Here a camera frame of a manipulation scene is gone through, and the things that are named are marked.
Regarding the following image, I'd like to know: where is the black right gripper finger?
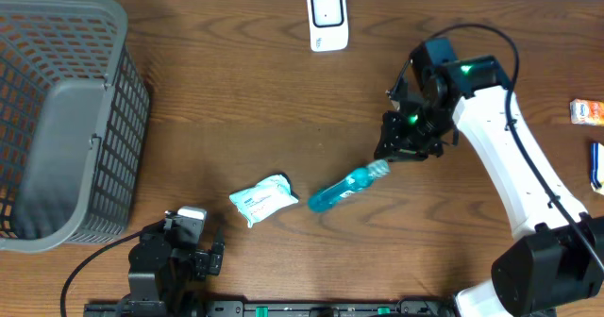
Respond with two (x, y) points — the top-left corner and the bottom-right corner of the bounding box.
(398, 149), (444, 161)
(374, 111), (401, 162)

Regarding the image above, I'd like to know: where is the blue mouthwash bottle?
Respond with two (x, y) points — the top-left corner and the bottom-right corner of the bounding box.
(308, 159), (390, 212)

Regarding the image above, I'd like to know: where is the mint green wipes pack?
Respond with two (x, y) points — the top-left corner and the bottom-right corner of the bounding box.
(229, 175), (299, 228)

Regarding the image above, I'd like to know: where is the orange tissue pack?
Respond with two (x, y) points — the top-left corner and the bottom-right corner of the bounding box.
(570, 99), (603, 126)

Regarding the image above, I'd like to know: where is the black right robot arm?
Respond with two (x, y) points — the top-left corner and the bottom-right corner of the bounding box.
(374, 38), (603, 316)

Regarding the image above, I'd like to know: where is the white barcode scanner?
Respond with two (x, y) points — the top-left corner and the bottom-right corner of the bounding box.
(306, 0), (349, 52)

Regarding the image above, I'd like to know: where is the grey plastic shopping basket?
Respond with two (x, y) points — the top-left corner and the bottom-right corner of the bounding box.
(1, 0), (150, 253)

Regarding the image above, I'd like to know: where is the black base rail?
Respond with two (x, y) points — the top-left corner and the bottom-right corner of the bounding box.
(83, 298), (458, 317)

